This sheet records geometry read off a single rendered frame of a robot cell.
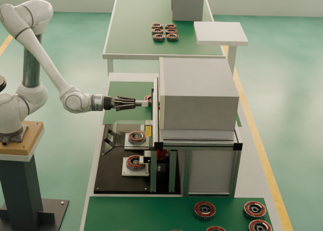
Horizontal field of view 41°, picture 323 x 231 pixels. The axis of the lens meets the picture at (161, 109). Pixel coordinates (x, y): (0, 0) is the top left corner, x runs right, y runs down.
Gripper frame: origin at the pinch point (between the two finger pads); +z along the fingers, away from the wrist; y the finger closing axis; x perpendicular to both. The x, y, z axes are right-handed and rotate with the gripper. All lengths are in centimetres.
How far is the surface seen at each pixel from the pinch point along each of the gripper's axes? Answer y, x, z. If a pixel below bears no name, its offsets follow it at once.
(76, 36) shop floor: -368, -119, -101
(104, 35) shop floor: -375, -120, -63
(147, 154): 4.4, -31.1, 3.5
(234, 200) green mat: 27, -43, 50
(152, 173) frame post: 24.1, -28.1, 6.3
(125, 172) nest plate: 9.9, -40.0, -9.1
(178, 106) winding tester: 14.2, 7.1, 18.7
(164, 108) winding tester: 14.2, 6.2, 11.7
